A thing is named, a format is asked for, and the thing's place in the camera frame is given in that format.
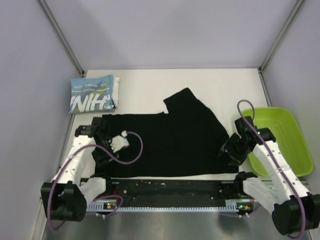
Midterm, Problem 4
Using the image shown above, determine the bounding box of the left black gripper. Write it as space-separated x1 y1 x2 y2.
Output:
91 136 119 168

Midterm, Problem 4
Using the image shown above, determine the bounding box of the left aluminium frame post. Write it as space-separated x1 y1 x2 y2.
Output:
36 0 85 77

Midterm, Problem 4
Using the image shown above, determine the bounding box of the black t shirt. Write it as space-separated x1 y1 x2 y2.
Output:
92 88 239 178

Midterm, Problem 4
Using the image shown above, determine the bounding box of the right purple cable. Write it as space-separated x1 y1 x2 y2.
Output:
236 99 307 238

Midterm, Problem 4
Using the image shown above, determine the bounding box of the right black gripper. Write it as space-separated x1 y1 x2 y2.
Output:
219 133 250 166

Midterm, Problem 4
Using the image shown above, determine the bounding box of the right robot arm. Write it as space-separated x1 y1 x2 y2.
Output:
220 116 320 236

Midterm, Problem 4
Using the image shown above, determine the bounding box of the right aluminium frame post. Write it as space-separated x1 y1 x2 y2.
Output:
257 0 308 72

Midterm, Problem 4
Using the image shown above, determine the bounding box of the aluminium front rail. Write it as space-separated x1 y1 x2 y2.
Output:
39 180 314 201

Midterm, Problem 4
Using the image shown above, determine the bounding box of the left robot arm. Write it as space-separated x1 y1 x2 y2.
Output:
40 117 114 222

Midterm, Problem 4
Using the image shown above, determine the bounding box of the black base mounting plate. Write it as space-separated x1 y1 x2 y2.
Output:
98 180 257 207

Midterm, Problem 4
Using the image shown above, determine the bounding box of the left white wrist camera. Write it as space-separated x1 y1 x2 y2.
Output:
109 130 130 153

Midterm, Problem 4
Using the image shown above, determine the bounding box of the aluminium frame post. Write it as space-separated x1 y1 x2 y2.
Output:
257 0 308 72
36 0 85 77

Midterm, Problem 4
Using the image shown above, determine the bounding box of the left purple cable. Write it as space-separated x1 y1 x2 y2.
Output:
46 130 144 233

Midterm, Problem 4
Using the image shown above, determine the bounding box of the light blue cable duct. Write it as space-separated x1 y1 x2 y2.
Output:
86 201 253 214

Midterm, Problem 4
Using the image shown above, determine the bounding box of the purple cable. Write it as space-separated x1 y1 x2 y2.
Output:
236 99 307 238
46 130 144 233

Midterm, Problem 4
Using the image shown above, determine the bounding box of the green plastic bin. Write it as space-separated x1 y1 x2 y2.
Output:
253 107 314 177

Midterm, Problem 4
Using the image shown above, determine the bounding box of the folded blue printed t shirt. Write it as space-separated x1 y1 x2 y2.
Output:
69 74 115 114

